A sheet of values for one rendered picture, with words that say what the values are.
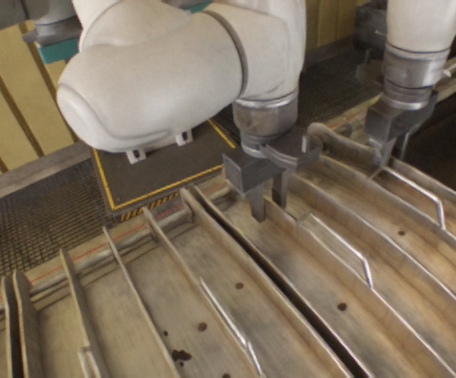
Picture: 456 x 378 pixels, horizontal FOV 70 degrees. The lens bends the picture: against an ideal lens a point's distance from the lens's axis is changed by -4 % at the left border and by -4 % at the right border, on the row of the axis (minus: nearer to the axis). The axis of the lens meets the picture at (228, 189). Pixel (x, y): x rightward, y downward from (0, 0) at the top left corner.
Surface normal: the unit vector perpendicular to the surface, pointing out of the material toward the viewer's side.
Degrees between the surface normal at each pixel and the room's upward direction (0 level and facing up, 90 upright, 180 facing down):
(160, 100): 82
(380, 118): 90
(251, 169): 90
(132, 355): 4
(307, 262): 2
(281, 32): 85
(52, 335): 12
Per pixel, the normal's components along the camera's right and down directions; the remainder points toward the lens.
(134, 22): 0.11, -0.40
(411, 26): -0.65, 0.63
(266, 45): 0.54, 0.36
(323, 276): -0.11, -0.72
